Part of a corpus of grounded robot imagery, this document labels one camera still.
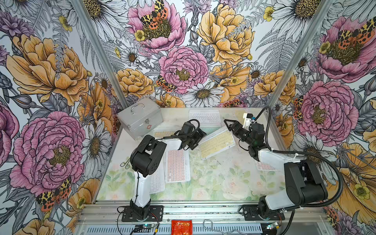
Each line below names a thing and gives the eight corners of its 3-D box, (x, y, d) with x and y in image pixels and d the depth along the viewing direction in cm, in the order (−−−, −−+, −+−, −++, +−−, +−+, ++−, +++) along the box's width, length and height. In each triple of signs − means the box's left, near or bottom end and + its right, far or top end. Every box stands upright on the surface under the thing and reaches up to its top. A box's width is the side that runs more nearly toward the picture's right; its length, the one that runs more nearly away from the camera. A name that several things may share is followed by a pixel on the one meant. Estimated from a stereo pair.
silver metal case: (124, 129, 111) (114, 112, 97) (150, 112, 123) (145, 95, 109) (139, 145, 103) (131, 128, 89) (166, 125, 114) (162, 108, 100)
